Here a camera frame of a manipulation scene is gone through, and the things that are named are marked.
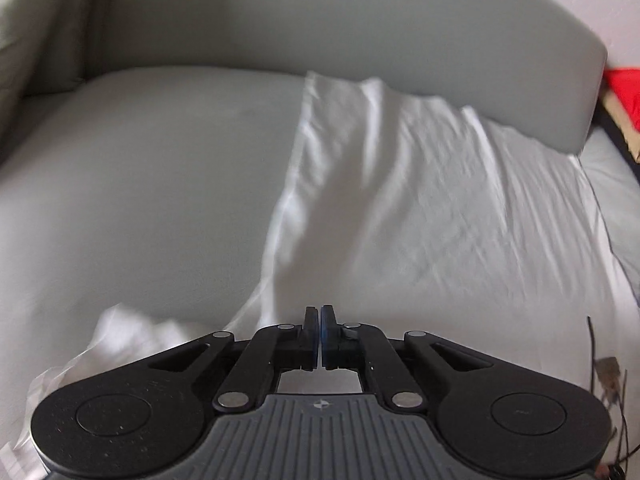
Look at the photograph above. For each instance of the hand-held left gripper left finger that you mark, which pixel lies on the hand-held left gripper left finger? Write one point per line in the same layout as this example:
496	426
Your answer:
312	332

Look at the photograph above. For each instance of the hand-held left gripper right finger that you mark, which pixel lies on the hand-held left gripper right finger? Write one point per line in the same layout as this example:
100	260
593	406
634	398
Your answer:
327	332

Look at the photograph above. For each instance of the light grey shirt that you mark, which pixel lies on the light grey shirt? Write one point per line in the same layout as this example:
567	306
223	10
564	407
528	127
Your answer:
425	210

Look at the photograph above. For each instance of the grey sofa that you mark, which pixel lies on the grey sofa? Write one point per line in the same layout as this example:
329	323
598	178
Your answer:
150	185

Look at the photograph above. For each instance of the black garment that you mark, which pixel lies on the black garment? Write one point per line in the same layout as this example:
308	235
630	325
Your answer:
612	135

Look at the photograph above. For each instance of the beige garment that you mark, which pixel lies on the beige garment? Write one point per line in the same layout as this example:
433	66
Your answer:
625	135

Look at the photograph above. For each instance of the red garment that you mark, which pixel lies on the red garment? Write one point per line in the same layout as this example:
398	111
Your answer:
625	92

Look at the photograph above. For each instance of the grey-green pillow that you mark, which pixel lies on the grey-green pillow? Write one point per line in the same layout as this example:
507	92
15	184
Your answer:
40	30

